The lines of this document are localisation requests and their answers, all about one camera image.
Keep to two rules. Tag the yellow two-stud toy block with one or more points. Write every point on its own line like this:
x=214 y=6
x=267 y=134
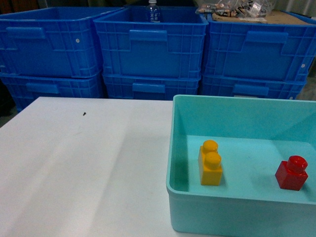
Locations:
x=209 y=163

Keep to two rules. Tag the teal plastic box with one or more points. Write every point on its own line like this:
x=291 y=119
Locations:
x=254 y=136

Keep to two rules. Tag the red one-stud toy block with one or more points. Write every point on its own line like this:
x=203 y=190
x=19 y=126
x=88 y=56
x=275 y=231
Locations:
x=291 y=174

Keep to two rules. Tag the blue crate bottom middle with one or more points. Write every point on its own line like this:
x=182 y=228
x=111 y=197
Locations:
x=148 y=88

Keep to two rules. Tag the blue crate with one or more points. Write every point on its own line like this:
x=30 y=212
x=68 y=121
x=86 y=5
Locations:
x=148 y=88
x=26 y=89
x=133 y=46
x=239 y=87
x=263 y=51
x=52 y=42

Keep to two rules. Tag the blue crate bottom right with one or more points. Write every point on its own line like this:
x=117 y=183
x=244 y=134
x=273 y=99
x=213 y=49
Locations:
x=239 y=87

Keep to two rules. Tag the blue crate top middle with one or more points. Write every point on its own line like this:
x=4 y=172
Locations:
x=133 y=46

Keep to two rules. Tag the clear water bottle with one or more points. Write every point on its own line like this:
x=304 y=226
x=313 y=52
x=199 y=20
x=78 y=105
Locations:
x=153 y=12

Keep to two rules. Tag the blue crate top left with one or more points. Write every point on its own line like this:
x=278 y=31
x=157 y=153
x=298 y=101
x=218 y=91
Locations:
x=52 y=42

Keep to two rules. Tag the blue crate bottom left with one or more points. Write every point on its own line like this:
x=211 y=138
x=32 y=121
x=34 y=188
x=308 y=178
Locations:
x=26 y=89

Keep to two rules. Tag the blue crate top right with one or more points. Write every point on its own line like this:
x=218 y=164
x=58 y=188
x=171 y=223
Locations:
x=263 y=51

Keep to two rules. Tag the plastic bag of parts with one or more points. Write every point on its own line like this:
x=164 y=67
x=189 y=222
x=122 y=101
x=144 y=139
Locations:
x=236 y=8

